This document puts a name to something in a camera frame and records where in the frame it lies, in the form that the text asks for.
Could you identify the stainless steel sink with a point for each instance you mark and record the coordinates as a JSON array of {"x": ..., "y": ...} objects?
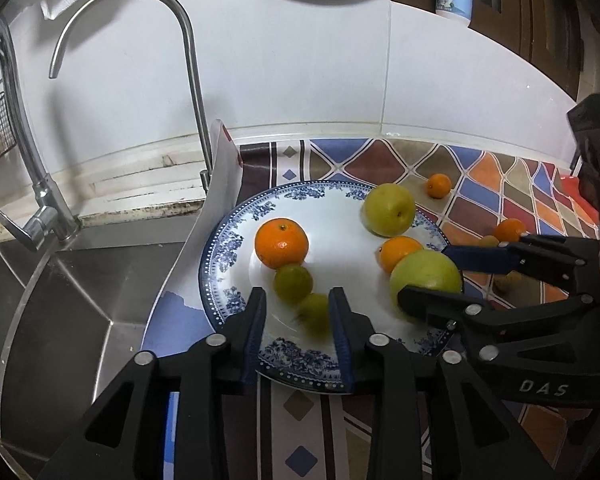
[{"x": 80, "y": 310}]

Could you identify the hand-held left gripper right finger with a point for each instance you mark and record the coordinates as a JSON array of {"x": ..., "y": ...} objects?
[{"x": 341, "y": 335}]

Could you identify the green apple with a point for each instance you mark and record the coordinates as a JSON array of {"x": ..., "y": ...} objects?
[{"x": 425, "y": 272}]

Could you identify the chrome gooseneck faucet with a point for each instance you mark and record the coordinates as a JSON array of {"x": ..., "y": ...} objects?
[{"x": 192, "y": 60}]

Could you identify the blue rimmed white plate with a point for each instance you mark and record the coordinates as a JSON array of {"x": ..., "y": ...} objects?
[{"x": 340, "y": 255}]

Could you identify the small orange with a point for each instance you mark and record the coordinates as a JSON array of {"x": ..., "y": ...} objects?
[{"x": 438, "y": 185}]

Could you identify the medium orange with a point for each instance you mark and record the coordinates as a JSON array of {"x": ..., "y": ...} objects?
[
  {"x": 510, "y": 230},
  {"x": 400, "y": 252}
]

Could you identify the chrome pull-down faucet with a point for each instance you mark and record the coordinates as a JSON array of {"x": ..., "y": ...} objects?
[{"x": 20, "y": 125}]

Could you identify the colourful checked tablecloth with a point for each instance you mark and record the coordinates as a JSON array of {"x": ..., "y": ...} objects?
[{"x": 380, "y": 160}]

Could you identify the yellow green pear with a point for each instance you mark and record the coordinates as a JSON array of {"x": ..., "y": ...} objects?
[{"x": 388, "y": 208}]

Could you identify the small green plum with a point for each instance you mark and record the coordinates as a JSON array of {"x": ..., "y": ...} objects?
[
  {"x": 293, "y": 282},
  {"x": 316, "y": 312}
]

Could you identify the brown kiwi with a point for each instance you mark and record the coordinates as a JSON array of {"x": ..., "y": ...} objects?
[
  {"x": 489, "y": 241},
  {"x": 507, "y": 281}
]

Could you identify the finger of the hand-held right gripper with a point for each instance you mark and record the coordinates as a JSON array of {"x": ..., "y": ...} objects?
[
  {"x": 480, "y": 257},
  {"x": 430, "y": 304}
]

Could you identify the dark brown window frame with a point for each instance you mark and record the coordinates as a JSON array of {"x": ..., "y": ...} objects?
[{"x": 530, "y": 10}]

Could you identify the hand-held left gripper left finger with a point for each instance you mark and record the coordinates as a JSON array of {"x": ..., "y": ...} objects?
[{"x": 255, "y": 332}]

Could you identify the large orange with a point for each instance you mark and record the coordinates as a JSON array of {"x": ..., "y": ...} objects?
[{"x": 281, "y": 242}]

